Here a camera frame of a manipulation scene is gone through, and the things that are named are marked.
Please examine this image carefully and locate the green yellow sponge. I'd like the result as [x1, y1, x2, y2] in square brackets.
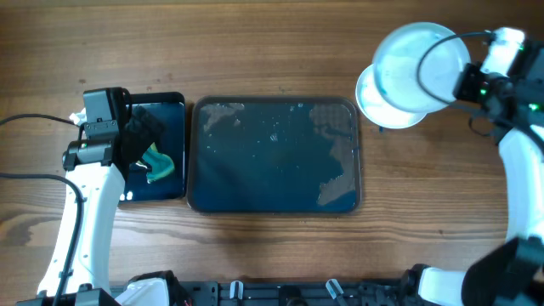
[137, 143, 175, 184]

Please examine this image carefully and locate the white plate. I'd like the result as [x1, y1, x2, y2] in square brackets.
[355, 65, 426, 129]
[372, 22, 471, 113]

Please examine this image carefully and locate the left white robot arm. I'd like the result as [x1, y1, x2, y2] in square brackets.
[25, 88, 190, 305]

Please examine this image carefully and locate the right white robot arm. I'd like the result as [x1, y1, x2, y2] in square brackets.
[403, 29, 543, 305]

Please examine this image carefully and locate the small dark blue tray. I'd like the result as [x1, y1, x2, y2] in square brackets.
[120, 92, 186, 202]

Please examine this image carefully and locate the large dark tray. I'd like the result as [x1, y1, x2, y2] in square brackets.
[186, 95, 362, 215]

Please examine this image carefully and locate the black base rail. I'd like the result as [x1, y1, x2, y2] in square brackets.
[180, 281, 403, 306]

